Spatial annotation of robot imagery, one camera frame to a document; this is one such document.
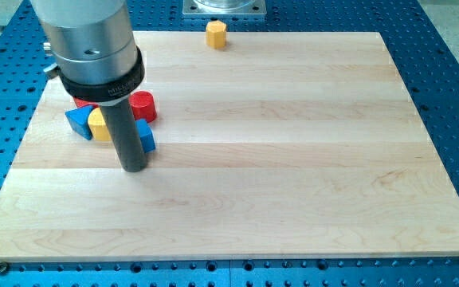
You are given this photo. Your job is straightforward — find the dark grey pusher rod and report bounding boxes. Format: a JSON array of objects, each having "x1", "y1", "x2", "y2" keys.
[{"x1": 100, "y1": 99, "x2": 147, "y2": 172}]

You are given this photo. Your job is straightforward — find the light wooden board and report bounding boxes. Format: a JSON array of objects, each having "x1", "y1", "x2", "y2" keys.
[{"x1": 0, "y1": 32, "x2": 459, "y2": 262}]

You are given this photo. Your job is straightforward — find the red block behind arm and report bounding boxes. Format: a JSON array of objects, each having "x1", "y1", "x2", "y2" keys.
[{"x1": 73, "y1": 97, "x2": 99, "y2": 108}]

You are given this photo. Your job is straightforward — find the blue triangle block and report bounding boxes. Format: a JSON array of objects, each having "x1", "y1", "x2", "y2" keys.
[{"x1": 65, "y1": 105, "x2": 95, "y2": 140}]

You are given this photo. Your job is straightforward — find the red cylinder block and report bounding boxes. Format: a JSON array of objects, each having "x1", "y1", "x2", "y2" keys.
[{"x1": 129, "y1": 91, "x2": 157, "y2": 123}]

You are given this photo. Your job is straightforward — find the yellow hexagon block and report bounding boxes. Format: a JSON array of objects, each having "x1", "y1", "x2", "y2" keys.
[{"x1": 206, "y1": 20, "x2": 227, "y2": 49}]

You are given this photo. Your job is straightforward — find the silver robot arm cylinder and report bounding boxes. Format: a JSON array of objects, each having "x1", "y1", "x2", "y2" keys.
[{"x1": 31, "y1": 0, "x2": 144, "y2": 105}]

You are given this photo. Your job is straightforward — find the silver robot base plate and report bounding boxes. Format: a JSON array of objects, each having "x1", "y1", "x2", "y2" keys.
[{"x1": 182, "y1": 0, "x2": 266, "y2": 16}]

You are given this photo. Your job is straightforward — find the yellow rounded block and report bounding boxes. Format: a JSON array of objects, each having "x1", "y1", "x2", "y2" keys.
[{"x1": 88, "y1": 108, "x2": 112, "y2": 141}]

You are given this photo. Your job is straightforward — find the blue cube block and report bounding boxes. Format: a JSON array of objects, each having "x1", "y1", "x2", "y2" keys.
[{"x1": 135, "y1": 119, "x2": 156, "y2": 153}]

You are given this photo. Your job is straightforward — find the blue perforated metal table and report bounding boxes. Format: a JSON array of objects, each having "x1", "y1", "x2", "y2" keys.
[{"x1": 0, "y1": 1, "x2": 459, "y2": 286}]

